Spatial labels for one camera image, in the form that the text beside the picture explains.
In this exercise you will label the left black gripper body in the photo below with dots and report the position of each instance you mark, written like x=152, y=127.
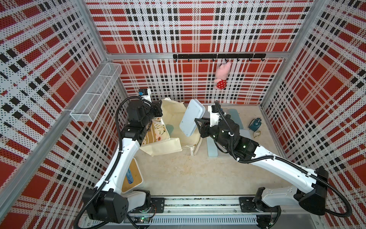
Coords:
x=149, y=113

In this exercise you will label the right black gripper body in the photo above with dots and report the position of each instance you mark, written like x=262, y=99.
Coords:
x=214, y=133

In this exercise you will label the teal lid white pencil case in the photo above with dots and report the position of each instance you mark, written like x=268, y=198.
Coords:
x=194, y=110

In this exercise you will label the cream floral canvas bag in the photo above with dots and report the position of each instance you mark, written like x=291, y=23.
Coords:
x=165, y=136

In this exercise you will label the light blue box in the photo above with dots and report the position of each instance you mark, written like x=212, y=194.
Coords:
x=245, y=133
x=170, y=128

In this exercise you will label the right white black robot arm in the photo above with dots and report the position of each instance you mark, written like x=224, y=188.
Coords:
x=309, y=188

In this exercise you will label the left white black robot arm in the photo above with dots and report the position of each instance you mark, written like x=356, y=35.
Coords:
x=106, y=201

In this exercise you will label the light blue box in bag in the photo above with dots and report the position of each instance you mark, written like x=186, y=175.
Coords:
x=170, y=128

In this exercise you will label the teal alarm clock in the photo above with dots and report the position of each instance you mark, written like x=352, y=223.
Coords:
x=255, y=124

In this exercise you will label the pink plush pig toy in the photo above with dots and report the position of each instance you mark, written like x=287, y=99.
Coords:
x=221, y=76

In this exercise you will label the blue pen in box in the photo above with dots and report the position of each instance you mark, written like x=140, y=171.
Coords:
x=129, y=177

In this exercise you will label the white box wooden lid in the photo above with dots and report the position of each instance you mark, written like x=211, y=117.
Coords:
x=133, y=177

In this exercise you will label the white wire mesh shelf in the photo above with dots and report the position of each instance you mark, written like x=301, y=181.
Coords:
x=97, y=91

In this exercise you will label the black wall hook rail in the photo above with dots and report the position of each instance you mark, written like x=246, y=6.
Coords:
x=212, y=56

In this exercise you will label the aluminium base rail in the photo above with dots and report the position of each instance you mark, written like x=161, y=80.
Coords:
x=217, y=212

